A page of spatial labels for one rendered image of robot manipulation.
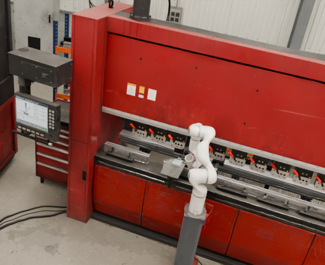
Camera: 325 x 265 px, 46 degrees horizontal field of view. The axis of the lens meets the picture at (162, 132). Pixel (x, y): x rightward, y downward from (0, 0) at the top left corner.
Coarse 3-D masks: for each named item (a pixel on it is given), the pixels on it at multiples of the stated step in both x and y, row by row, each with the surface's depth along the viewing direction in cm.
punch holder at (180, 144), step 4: (172, 132) 374; (176, 132) 372; (172, 136) 375; (176, 136) 374; (180, 136) 372; (184, 136) 371; (176, 140) 376; (180, 140) 374; (184, 140) 373; (172, 144) 379; (176, 144) 377; (180, 144) 376; (184, 144) 375; (180, 148) 378
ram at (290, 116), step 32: (128, 64) 358; (160, 64) 348; (192, 64) 338; (224, 64) 329; (128, 96) 372; (160, 96) 361; (192, 96) 351; (224, 96) 341; (256, 96) 332; (288, 96) 323; (320, 96) 315; (224, 128) 355; (256, 128) 345; (288, 128) 335; (320, 128) 326; (320, 160) 339
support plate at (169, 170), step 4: (168, 160) 390; (164, 168) 376; (168, 168) 377; (172, 168) 378; (176, 168) 379; (180, 168) 380; (160, 172) 369; (164, 172) 370; (168, 172) 371; (172, 172) 372; (176, 172) 373; (180, 172) 374; (172, 176) 367; (176, 176) 368
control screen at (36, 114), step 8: (16, 96) 341; (16, 104) 345; (24, 104) 341; (32, 104) 338; (40, 104) 334; (16, 112) 349; (24, 112) 345; (32, 112) 341; (40, 112) 338; (24, 120) 349; (32, 120) 346; (40, 120) 342; (40, 128) 346
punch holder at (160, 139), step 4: (152, 128) 379; (156, 128) 378; (160, 128) 376; (156, 132) 379; (160, 132) 378; (164, 132) 377; (152, 136) 382; (156, 136) 381; (160, 136) 379; (152, 140) 384; (156, 140) 383; (160, 140) 381; (164, 140) 380
